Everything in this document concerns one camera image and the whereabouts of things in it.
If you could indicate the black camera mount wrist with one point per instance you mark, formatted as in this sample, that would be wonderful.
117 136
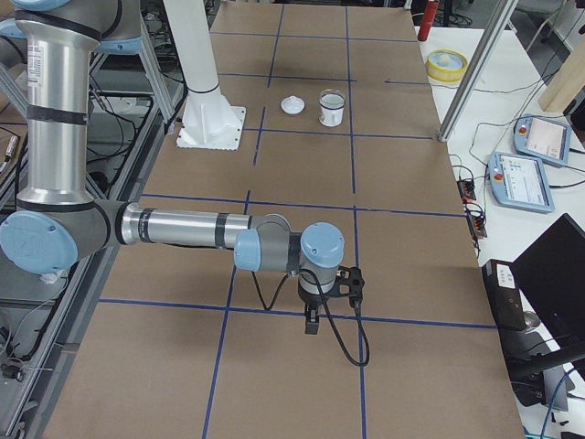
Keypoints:
349 283

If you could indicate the orange black connector board far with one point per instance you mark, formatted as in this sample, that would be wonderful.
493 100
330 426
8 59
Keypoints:
466 187

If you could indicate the black monitor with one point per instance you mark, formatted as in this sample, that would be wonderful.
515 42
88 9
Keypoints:
550 274

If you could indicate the yellow tape roll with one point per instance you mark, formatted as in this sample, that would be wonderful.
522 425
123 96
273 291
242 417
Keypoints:
446 65

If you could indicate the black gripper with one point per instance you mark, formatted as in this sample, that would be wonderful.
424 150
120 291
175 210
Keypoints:
313 302

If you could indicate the orange black connector board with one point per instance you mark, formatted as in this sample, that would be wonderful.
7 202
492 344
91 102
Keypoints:
476 223
466 187

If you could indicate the orange black connector board near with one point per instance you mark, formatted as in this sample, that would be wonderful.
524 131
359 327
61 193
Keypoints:
476 223

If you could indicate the white enamel cup blue rim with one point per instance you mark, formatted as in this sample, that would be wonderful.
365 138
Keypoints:
331 118

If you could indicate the teach pendant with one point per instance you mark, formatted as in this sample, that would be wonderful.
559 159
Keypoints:
543 138
520 182

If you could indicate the white round lid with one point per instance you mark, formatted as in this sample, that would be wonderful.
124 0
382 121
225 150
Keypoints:
292 105

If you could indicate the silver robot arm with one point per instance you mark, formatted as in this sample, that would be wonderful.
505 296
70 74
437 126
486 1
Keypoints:
57 222

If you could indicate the aluminium frame post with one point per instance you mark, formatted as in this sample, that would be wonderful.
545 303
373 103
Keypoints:
486 46

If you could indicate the red bottle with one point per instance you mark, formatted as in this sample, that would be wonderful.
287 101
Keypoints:
427 21

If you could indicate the near teach pendant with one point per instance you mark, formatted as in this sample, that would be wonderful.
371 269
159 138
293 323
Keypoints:
520 182

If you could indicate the white pedestal column base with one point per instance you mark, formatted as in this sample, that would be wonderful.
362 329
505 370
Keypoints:
208 121

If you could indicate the wooden block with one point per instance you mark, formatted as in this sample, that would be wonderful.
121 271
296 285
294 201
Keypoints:
567 82

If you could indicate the black computer box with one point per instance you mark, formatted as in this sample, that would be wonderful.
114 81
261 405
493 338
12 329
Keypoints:
503 296

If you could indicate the far teach pendant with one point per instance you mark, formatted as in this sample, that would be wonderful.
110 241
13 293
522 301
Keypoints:
543 138

